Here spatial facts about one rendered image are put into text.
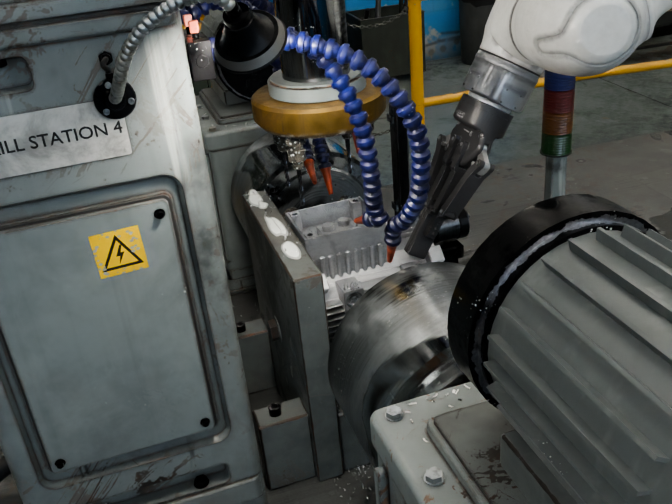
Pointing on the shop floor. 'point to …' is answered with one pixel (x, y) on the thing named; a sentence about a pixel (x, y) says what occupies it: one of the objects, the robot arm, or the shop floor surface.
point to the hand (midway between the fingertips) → (424, 233)
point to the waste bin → (472, 26)
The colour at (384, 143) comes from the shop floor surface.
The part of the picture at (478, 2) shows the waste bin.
